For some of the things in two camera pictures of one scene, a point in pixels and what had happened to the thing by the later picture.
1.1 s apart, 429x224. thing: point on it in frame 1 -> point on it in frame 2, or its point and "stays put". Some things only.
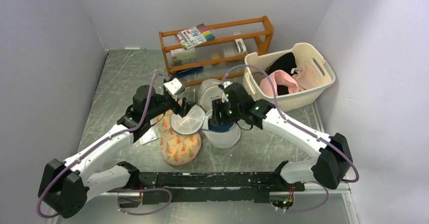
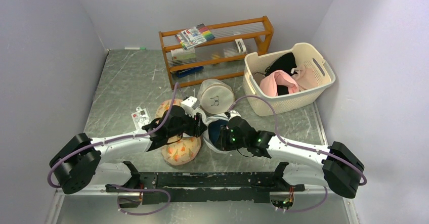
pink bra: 280,77 stays put
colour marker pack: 199,34 stays put
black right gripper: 218,112 -> 224,132
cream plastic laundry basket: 297,74 stays put
